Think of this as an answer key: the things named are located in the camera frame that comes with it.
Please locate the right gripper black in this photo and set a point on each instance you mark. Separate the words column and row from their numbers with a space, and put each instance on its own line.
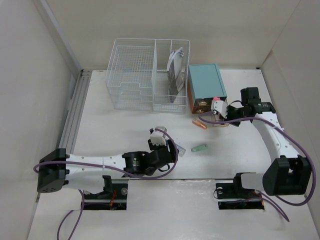
column 230, row 107

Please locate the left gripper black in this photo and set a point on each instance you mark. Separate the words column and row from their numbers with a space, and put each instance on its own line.
column 172, row 150

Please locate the blue cap spray bottle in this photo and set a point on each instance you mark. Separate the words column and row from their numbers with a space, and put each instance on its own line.
column 181, row 150

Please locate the pink cap clear tube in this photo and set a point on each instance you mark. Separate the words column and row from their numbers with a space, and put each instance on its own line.
column 216, row 99

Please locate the orange translucent capsule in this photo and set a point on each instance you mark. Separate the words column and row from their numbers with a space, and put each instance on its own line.
column 199, row 123

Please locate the teal orange drawer box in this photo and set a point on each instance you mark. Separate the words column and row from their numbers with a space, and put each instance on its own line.
column 204, row 83

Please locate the grey setup guide booklet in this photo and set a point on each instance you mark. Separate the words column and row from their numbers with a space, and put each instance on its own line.
column 175, row 78

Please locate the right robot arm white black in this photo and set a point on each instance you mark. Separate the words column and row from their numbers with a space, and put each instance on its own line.
column 289, row 172

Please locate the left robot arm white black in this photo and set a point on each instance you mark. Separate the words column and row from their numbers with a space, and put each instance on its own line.
column 59, row 170

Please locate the green translucent capsule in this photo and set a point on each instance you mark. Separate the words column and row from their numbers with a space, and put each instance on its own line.
column 199, row 148

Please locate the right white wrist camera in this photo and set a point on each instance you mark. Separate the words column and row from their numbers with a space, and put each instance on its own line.
column 219, row 110

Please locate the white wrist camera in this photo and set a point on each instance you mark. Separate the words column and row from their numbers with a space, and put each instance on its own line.
column 219, row 110
column 157, row 138

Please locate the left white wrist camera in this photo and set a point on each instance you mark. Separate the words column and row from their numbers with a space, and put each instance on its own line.
column 157, row 138

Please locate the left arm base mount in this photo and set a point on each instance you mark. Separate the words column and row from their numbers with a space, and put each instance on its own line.
column 112, row 196

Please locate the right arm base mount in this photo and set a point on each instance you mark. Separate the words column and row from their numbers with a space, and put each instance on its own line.
column 232, row 196

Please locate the white wire desk organizer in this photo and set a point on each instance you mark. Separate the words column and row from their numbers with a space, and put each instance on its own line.
column 137, row 79

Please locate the aluminium rail frame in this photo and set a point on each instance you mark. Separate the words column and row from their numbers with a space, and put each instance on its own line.
column 74, row 107

